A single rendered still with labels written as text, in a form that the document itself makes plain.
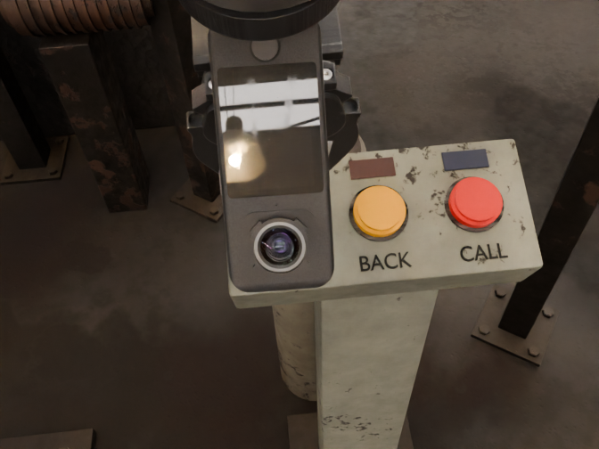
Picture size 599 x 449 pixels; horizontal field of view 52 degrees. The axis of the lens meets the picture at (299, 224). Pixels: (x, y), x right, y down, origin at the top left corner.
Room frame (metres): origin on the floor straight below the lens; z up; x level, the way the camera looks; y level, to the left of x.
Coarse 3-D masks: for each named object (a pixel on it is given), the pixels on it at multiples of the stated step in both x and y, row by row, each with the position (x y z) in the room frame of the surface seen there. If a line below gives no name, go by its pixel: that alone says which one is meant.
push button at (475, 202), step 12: (468, 180) 0.32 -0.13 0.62; (480, 180) 0.32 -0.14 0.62; (456, 192) 0.31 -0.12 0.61; (468, 192) 0.31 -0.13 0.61; (480, 192) 0.31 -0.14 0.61; (492, 192) 0.31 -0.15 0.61; (456, 204) 0.30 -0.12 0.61; (468, 204) 0.30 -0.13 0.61; (480, 204) 0.30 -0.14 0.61; (492, 204) 0.30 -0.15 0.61; (456, 216) 0.29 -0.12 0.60; (468, 216) 0.29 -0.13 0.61; (480, 216) 0.29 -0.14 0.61; (492, 216) 0.29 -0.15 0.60
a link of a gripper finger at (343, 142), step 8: (344, 104) 0.24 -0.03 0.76; (352, 104) 0.24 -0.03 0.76; (352, 112) 0.24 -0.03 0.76; (360, 112) 0.24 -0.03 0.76; (352, 120) 0.24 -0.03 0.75; (344, 128) 0.24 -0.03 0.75; (352, 128) 0.24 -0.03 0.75; (336, 136) 0.25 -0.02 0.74; (344, 136) 0.25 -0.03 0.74; (352, 136) 0.25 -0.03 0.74; (336, 144) 0.25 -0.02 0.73; (344, 144) 0.25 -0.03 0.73; (352, 144) 0.25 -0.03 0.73; (336, 152) 0.25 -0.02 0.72; (344, 152) 0.25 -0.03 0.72; (336, 160) 0.26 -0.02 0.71
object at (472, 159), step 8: (448, 152) 0.35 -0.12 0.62; (456, 152) 0.35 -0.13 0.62; (464, 152) 0.35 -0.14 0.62; (472, 152) 0.35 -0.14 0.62; (480, 152) 0.35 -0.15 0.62; (448, 160) 0.34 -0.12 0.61; (456, 160) 0.34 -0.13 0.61; (464, 160) 0.34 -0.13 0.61; (472, 160) 0.34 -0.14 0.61; (480, 160) 0.34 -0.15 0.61; (448, 168) 0.33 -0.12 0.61; (456, 168) 0.33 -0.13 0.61; (464, 168) 0.33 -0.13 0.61
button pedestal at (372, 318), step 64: (448, 192) 0.31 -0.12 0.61; (512, 192) 0.31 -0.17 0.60; (384, 256) 0.27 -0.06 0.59; (448, 256) 0.27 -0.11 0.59; (512, 256) 0.27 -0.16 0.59; (320, 320) 0.27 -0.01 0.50; (384, 320) 0.27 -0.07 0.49; (320, 384) 0.28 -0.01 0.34; (384, 384) 0.27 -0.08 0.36; (320, 448) 0.30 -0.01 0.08; (384, 448) 0.27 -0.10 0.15
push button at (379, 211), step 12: (372, 192) 0.31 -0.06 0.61; (384, 192) 0.31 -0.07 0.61; (396, 192) 0.31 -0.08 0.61; (360, 204) 0.30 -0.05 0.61; (372, 204) 0.30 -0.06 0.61; (384, 204) 0.30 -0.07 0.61; (396, 204) 0.30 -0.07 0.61; (360, 216) 0.29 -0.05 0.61; (372, 216) 0.29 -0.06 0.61; (384, 216) 0.29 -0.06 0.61; (396, 216) 0.29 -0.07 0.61; (360, 228) 0.29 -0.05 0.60; (372, 228) 0.28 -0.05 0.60; (384, 228) 0.28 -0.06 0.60; (396, 228) 0.29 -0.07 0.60
